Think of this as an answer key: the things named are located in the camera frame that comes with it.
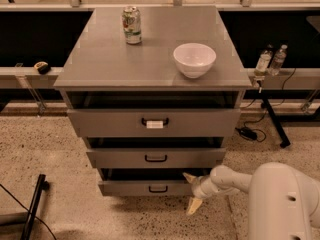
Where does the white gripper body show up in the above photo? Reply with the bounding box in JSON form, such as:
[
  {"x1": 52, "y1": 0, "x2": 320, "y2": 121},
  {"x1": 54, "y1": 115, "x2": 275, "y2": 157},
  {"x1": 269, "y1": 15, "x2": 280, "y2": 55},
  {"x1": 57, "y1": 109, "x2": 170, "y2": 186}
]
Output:
[{"x1": 191, "y1": 175, "x2": 220, "y2": 199}]

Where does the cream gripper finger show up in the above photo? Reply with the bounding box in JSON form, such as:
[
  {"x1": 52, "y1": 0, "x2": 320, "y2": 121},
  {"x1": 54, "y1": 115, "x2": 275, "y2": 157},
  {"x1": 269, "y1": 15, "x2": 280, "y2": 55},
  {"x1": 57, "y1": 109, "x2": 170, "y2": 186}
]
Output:
[
  {"x1": 186, "y1": 197, "x2": 203, "y2": 216},
  {"x1": 183, "y1": 172, "x2": 197, "y2": 184}
]

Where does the grey bottom drawer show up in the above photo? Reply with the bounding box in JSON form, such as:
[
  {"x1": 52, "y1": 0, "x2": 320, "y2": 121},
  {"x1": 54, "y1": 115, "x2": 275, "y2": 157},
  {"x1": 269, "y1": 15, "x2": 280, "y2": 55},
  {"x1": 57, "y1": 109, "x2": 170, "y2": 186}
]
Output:
[{"x1": 98, "y1": 168, "x2": 210, "y2": 196}]

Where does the grey drawer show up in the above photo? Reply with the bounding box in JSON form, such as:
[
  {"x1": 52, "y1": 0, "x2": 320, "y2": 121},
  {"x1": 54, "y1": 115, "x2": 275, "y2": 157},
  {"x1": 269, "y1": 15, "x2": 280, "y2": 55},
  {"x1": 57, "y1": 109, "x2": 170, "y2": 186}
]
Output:
[
  {"x1": 87, "y1": 148, "x2": 226, "y2": 169},
  {"x1": 67, "y1": 109, "x2": 240, "y2": 137},
  {"x1": 98, "y1": 168, "x2": 210, "y2": 196}
]

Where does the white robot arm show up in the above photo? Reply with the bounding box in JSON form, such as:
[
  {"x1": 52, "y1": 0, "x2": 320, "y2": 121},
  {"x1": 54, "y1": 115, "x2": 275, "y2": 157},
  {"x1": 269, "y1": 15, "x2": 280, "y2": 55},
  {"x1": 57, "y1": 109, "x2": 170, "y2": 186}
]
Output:
[{"x1": 183, "y1": 162, "x2": 320, "y2": 240}]

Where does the grey top drawer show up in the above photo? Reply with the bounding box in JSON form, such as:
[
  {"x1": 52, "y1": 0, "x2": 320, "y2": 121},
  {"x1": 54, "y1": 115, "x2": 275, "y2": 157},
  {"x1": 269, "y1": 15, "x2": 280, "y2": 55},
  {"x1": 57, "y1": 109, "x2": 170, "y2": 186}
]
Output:
[{"x1": 67, "y1": 109, "x2": 240, "y2": 137}]

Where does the grey middle drawer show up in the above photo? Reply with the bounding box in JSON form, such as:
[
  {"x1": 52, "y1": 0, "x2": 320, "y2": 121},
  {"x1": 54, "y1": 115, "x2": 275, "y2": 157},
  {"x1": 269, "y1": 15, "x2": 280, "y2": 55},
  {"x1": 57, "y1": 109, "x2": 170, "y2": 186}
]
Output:
[{"x1": 87, "y1": 148, "x2": 226, "y2": 169}]

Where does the grey drawer cabinet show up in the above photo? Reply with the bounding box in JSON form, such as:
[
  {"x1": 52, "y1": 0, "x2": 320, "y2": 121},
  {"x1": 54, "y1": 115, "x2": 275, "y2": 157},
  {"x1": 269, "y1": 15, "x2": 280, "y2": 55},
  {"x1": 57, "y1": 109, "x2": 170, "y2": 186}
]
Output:
[{"x1": 53, "y1": 5, "x2": 253, "y2": 182}]

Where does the black power adapter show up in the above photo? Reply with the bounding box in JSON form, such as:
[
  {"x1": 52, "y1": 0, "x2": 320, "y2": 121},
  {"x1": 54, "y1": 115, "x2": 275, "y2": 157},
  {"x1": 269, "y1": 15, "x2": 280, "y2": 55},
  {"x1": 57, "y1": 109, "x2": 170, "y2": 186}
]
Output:
[{"x1": 237, "y1": 127, "x2": 257, "y2": 141}]

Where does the black stand leg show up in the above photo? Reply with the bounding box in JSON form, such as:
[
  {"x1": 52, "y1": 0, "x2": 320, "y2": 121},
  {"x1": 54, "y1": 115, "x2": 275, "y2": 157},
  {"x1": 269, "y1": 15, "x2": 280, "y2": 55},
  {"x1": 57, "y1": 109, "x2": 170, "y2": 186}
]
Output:
[{"x1": 259, "y1": 92, "x2": 291, "y2": 148}]

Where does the white bowl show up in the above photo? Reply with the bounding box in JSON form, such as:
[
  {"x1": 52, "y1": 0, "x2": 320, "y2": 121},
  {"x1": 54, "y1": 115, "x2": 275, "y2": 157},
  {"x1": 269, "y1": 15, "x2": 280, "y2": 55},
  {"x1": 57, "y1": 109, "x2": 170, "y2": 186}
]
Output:
[{"x1": 173, "y1": 43, "x2": 217, "y2": 79}]

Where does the clear plastic bottle left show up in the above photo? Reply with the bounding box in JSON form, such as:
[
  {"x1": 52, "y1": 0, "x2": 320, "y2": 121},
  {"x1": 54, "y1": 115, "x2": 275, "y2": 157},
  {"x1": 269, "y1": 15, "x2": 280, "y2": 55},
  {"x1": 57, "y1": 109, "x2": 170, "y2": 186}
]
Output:
[{"x1": 254, "y1": 49, "x2": 272, "y2": 76}]

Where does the clear plastic bottle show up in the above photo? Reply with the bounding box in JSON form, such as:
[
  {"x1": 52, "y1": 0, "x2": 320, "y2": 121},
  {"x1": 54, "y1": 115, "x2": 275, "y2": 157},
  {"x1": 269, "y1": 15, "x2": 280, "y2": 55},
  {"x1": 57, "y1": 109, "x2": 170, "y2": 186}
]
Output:
[
  {"x1": 254, "y1": 49, "x2": 272, "y2": 76},
  {"x1": 268, "y1": 44, "x2": 288, "y2": 76}
]

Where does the clear plastic bottle right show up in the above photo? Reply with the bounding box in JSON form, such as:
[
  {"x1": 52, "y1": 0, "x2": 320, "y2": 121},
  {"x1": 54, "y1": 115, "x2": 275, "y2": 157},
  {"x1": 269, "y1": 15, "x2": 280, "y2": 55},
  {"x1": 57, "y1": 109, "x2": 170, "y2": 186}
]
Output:
[{"x1": 268, "y1": 44, "x2": 288, "y2": 76}]

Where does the green soda can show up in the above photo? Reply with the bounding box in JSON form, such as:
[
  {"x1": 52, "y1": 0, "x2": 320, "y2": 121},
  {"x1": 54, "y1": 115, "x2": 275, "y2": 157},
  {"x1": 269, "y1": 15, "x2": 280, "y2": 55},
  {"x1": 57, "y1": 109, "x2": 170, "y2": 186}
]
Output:
[{"x1": 122, "y1": 6, "x2": 142, "y2": 44}]

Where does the small black yellow device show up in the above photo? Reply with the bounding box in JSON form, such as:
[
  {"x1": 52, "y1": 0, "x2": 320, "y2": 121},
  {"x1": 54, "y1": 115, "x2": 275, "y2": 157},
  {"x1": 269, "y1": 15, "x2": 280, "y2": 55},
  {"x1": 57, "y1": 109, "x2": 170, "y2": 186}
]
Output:
[{"x1": 34, "y1": 61, "x2": 51, "y2": 75}]

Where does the black metal frame leg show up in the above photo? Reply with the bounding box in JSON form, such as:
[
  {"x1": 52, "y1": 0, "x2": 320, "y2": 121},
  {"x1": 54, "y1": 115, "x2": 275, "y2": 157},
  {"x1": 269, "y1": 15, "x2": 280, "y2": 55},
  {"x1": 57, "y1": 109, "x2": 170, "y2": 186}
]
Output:
[{"x1": 0, "y1": 173, "x2": 51, "y2": 240}]

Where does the black floor cable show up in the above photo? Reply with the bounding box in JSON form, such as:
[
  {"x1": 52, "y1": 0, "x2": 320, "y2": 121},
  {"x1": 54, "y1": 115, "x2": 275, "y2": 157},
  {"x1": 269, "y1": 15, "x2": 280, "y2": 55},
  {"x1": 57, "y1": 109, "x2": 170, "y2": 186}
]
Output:
[{"x1": 0, "y1": 183, "x2": 58, "y2": 240}]

